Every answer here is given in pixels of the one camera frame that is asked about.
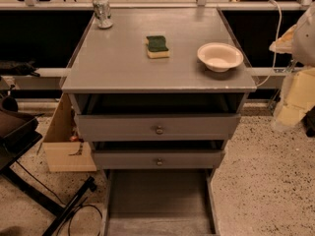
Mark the grey bottom drawer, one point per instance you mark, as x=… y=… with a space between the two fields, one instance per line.
x=167 y=202

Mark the grey drawer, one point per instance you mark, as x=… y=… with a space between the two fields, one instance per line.
x=156 y=117
x=167 y=202
x=158 y=155

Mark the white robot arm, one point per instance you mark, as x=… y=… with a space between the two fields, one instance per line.
x=298 y=89

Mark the grey wooden drawer cabinet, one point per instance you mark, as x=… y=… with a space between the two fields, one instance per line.
x=116 y=60

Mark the grey top drawer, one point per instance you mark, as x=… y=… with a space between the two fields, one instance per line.
x=156 y=117

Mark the grey middle drawer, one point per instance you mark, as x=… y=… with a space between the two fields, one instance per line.
x=158 y=155

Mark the green yellow sponge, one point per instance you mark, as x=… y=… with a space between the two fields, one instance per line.
x=156 y=47

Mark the white bowl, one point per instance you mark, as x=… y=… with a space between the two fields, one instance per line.
x=219 y=57

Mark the cardboard box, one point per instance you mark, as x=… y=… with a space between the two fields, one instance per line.
x=64 y=150

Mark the crushed silver can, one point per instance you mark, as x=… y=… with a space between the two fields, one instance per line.
x=102 y=14

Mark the black chair base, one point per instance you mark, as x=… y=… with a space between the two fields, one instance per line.
x=22 y=216

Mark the grey metal rail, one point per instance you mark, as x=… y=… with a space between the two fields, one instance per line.
x=52 y=79

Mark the black cloth on rail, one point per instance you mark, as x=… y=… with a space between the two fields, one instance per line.
x=17 y=68

